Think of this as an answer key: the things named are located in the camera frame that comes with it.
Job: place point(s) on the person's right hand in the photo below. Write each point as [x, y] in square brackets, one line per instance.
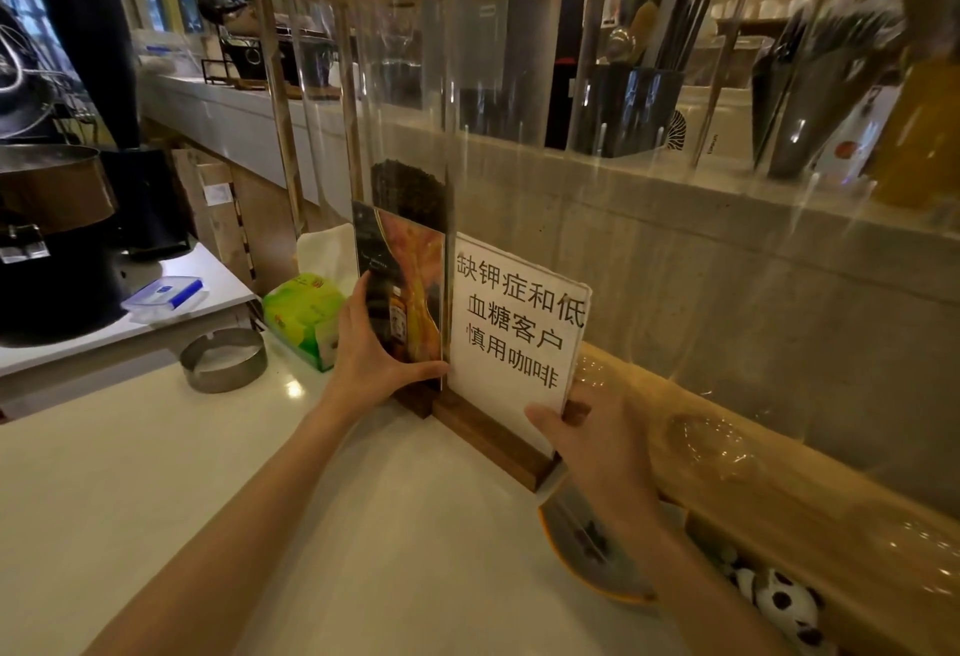
[607, 453]

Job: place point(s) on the person's left hand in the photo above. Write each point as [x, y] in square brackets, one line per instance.
[367, 370]

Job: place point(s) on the colourful picture sign wooden base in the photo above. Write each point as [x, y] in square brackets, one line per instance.
[416, 265]

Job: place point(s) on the white sign with wooden base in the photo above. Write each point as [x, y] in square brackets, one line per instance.
[517, 325]

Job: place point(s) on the person's right forearm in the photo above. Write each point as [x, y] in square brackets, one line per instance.
[697, 595]

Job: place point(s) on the person's left forearm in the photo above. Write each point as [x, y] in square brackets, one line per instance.
[240, 543]

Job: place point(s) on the green tissue pack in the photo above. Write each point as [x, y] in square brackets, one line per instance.
[300, 318]

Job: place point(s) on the orange rimmed bowl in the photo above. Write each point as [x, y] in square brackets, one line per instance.
[585, 550]

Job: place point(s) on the dark coffee beans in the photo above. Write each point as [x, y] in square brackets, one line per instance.
[409, 194]

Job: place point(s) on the wooden rack with glass tubes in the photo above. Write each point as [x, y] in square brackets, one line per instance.
[787, 490]

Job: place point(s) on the white low table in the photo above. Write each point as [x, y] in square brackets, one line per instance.
[187, 273]

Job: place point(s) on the wooden pallet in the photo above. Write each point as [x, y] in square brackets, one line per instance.
[217, 220]

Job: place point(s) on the plastic container with blue lid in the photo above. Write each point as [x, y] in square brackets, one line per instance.
[161, 297]

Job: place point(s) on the panda plush toy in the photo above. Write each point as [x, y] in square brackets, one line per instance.
[787, 603]

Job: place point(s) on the black appliance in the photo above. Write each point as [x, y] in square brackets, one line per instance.
[262, 62]

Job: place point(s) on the black utensil holder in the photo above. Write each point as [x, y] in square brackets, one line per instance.
[626, 111]

